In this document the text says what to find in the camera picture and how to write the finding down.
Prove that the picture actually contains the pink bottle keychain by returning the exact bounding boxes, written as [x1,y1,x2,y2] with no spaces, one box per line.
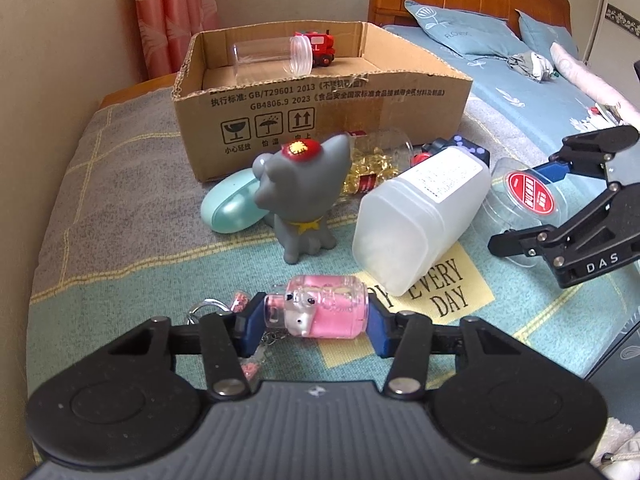
[186,274,370,381]

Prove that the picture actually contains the large blue pillow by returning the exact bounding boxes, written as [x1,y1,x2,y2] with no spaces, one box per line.
[404,0,531,58]

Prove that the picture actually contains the jar of gold capsules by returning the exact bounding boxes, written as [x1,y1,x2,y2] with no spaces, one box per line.
[342,127,415,201]

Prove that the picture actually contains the cardboard box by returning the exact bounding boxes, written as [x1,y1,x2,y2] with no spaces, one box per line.
[171,21,473,183]

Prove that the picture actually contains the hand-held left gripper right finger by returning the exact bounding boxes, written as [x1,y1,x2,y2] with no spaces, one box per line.
[367,300,531,401]

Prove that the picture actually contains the red toy car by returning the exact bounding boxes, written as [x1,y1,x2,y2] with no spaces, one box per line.
[295,31,337,68]

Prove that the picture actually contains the crumpled grey cloth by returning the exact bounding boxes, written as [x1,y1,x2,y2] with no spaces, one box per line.
[506,51,556,81]

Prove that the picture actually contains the clear plastic jar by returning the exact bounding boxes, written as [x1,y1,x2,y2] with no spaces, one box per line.
[231,34,313,83]

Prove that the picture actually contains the blue bedsheet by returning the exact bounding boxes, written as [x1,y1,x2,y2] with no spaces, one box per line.
[382,22,640,171]

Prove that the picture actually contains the wooden bed frame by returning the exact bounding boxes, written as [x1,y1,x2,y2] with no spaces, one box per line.
[97,74,178,110]

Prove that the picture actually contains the pink curtain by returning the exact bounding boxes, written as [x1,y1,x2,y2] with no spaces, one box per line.
[131,0,221,83]

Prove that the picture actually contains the white translucent plastic bottle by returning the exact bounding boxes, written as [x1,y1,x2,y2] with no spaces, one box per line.
[351,149,492,297]

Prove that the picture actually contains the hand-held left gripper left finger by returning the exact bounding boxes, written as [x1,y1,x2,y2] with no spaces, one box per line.
[107,292,273,401]

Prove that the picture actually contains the teal oval case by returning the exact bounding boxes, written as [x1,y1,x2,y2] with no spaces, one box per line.
[201,167,273,233]

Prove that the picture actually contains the rolled white pink blanket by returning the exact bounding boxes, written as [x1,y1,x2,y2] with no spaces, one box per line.
[550,42,640,116]

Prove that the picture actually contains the grey toy cat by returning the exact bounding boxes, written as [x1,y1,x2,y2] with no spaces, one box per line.
[251,132,353,266]

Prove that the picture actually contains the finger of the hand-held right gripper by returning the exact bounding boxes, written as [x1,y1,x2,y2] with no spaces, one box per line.
[489,185,628,261]
[534,125,640,181]

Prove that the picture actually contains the white fluffy cloth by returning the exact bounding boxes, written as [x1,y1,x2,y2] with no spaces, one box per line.
[595,420,640,480]

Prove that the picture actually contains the grey green checked blanket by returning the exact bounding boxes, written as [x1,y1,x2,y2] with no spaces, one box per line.
[27,85,640,461]

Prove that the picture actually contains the small blue pillow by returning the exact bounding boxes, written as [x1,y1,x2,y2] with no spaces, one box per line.
[515,9,581,61]

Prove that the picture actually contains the clear round plastic container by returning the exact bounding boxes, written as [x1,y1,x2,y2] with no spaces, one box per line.
[480,156,568,268]

